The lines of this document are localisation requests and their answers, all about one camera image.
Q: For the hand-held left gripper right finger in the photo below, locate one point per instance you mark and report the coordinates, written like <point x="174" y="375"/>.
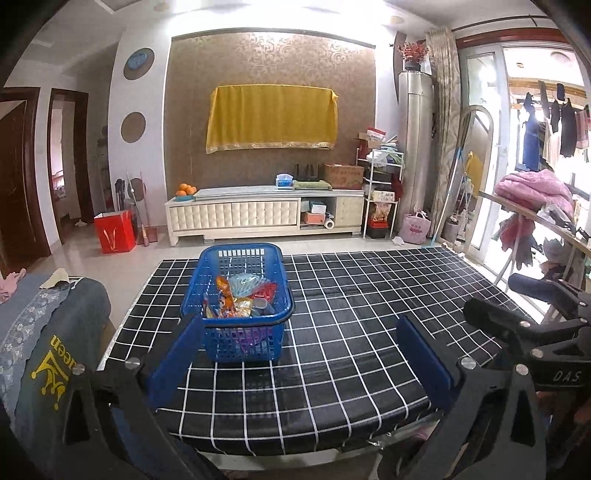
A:
<point x="425" y="362"/>

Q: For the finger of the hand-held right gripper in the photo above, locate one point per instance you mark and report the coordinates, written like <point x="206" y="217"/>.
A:
<point x="498" y="318"/>
<point x="538" y="287"/>

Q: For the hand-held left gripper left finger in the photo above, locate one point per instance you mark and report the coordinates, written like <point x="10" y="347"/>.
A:
<point x="180" y="357"/>

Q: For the orange red snack packet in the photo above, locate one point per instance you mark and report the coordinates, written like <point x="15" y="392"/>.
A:
<point x="211" y="308"/>

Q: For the blue plastic basket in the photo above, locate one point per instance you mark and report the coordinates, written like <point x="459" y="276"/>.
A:
<point x="240" y="344"/>

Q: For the orange long snack packet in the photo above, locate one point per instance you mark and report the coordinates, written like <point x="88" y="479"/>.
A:
<point x="226" y="297"/>

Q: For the light blue snack packet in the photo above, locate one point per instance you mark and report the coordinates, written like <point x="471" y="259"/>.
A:
<point x="247" y="284"/>

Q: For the red clothes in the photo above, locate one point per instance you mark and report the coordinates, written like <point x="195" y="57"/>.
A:
<point x="517" y="240"/>

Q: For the wooden drying rack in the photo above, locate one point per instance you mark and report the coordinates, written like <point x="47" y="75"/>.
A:
<point x="517" y="207"/>

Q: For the pink blanket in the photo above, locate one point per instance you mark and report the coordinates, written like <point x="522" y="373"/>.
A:
<point x="535" y="191"/>

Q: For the black checked tablecloth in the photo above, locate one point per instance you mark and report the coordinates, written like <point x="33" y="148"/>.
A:
<point x="332" y="332"/>

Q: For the grey cushion with crown print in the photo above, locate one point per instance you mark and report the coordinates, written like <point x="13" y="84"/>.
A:
<point x="78" y="314"/>

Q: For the pink tote bag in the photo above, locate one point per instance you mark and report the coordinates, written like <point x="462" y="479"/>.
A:
<point x="418" y="228"/>

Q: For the broom with dustpan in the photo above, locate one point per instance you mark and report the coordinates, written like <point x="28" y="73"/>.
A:
<point x="147" y="233"/>

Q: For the red paper bag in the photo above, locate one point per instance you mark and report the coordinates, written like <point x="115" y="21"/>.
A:
<point x="115" y="233"/>

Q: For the white tufted media cabinet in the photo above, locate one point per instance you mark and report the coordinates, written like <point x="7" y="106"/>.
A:
<point x="231" y="214"/>

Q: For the arched floor mirror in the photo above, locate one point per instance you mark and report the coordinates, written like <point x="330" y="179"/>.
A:
<point x="485" y="138"/>

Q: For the hanging clothes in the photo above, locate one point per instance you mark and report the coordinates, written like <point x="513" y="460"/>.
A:
<point x="561" y="129"/>

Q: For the pile of oranges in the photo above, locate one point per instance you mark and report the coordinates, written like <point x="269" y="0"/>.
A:
<point x="186" y="189"/>

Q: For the white paper roll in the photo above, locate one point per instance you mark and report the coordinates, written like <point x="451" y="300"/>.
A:
<point x="328" y="224"/>

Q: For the orange box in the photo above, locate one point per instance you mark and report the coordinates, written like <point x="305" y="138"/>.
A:
<point x="313" y="218"/>

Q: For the pink cloth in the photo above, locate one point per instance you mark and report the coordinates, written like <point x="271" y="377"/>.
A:
<point x="11" y="284"/>

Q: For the teal box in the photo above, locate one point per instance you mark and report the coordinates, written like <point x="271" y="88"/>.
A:
<point x="316" y="206"/>

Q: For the silver standing air conditioner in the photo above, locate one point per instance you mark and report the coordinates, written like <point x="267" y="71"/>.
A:
<point x="415" y="138"/>

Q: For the patterned beige curtain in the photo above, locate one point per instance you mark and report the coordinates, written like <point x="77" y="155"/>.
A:
<point x="445" y="115"/>

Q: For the white metal shelf rack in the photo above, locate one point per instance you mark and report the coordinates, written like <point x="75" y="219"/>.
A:
<point x="381" y="152"/>

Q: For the cardboard box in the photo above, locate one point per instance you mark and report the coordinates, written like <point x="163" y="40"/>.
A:
<point x="342" y="175"/>

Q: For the blue tissue box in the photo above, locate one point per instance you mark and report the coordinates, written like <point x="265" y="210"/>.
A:
<point x="285" y="181"/>

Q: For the folded green cloth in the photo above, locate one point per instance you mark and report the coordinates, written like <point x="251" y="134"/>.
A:
<point x="313" y="185"/>

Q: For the red white box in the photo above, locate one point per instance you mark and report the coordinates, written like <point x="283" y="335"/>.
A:
<point x="377" y="136"/>

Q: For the black router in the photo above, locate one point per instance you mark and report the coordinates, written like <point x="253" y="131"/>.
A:
<point x="306" y="173"/>

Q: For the dark wooden door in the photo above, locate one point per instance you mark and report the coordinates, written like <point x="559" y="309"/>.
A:
<point x="21" y="184"/>

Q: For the yellow cloth cover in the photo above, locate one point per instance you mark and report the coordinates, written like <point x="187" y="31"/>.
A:
<point x="272" y="117"/>

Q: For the vase with red flowers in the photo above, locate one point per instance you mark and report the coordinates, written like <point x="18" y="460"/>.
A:
<point x="413" y="53"/>

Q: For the dark wooden door frame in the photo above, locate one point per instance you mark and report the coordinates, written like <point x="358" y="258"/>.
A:
<point x="83" y="161"/>

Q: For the blue wall clock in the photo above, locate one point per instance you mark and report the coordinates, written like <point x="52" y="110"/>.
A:
<point x="138" y="62"/>

